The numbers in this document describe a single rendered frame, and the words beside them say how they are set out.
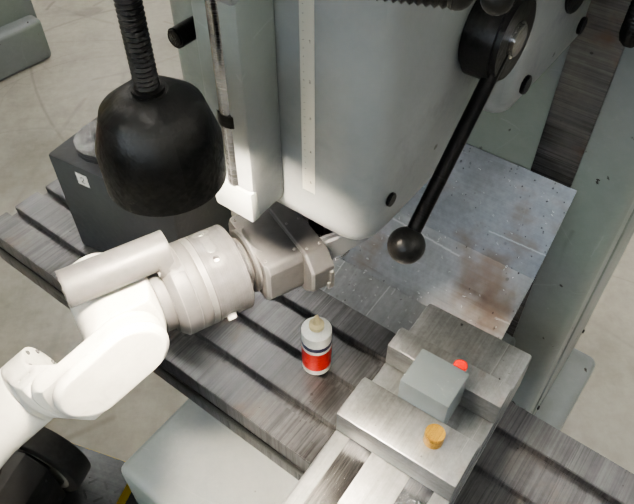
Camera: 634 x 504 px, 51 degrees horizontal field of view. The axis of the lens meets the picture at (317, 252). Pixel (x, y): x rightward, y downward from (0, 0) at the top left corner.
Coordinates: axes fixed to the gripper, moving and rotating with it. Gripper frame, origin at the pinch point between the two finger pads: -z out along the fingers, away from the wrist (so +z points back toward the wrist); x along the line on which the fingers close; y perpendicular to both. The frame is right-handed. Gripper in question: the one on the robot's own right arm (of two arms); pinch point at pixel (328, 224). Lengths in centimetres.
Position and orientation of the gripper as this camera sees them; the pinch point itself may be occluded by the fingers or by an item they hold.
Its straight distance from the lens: 68.6
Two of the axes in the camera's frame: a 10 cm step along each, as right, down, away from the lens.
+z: -8.5, 3.8, -3.5
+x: -5.2, -6.3, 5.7
